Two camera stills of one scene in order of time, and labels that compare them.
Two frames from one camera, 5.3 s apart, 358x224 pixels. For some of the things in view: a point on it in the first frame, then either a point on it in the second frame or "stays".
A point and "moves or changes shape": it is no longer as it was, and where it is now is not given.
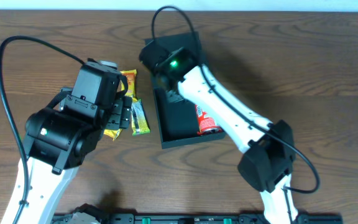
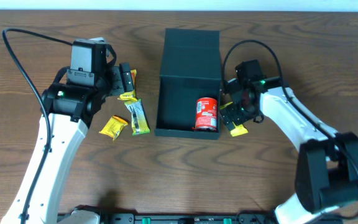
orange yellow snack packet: x=132 y=78 stays
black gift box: x=178 y=119 moves or changes shape
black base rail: x=220 y=218 stays
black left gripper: x=120 y=113 → x=117 y=81
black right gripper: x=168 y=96 → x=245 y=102
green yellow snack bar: x=140 y=122 stays
